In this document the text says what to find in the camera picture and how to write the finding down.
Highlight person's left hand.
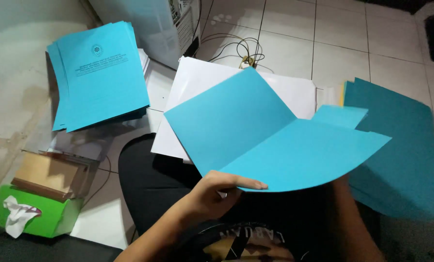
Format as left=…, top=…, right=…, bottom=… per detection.
left=186, top=170, right=269, bottom=223

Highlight light blue paper cover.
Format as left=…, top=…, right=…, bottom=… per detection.
left=163, top=66, right=392, bottom=193

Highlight person's black printed shirt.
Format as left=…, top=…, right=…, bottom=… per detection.
left=181, top=218, right=314, bottom=262

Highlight stack of white paper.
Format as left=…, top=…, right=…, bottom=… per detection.
left=151, top=56, right=317, bottom=164

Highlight green tissue box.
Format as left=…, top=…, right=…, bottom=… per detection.
left=0, top=184, right=84, bottom=239

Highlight pale yellow paper sheets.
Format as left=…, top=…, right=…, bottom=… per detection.
left=316, top=81, right=348, bottom=118

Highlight stack of printed blue covers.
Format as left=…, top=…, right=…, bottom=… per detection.
left=46, top=21, right=151, bottom=132

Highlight brown cardboard box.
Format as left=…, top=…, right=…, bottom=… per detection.
left=11, top=150, right=100, bottom=201

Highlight white computer tower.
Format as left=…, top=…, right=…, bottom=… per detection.
left=88, top=0, right=202, bottom=70

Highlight white tissue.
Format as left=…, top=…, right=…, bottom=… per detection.
left=3, top=195, right=42, bottom=239

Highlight stack of teal paper sheets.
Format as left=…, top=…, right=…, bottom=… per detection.
left=342, top=77, right=434, bottom=223

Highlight black cables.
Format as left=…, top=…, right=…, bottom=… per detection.
left=192, top=0, right=274, bottom=74

